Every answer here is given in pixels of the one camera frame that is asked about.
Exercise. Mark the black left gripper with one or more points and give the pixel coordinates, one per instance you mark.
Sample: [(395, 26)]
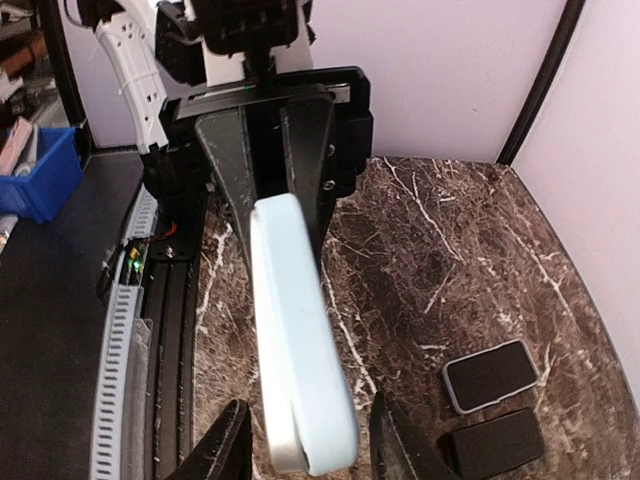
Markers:
[(307, 133)]

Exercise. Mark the white cable duct strip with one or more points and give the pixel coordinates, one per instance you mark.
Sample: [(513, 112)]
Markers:
[(117, 442)]

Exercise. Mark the blue storage bin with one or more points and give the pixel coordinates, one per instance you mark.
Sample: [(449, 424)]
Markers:
[(42, 193)]

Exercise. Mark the light blue phone case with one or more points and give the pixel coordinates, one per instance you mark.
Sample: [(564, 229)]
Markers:
[(321, 400)]

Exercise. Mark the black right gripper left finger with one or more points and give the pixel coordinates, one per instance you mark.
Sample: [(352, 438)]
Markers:
[(225, 450)]

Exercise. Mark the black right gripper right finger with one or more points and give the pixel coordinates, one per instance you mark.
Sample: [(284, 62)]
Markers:
[(397, 449)]

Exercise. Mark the lilac phone case with ring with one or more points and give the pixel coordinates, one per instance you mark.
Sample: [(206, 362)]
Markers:
[(486, 378)]

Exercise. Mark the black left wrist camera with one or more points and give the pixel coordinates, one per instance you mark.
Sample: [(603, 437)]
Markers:
[(231, 27)]

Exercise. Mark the silver edged phone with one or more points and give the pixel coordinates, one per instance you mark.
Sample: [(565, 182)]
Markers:
[(284, 446)]

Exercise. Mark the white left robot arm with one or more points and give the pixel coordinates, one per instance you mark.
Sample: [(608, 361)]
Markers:
[(158, 53)]

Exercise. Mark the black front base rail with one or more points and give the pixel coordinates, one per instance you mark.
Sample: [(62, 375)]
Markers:
[(169, 308)]

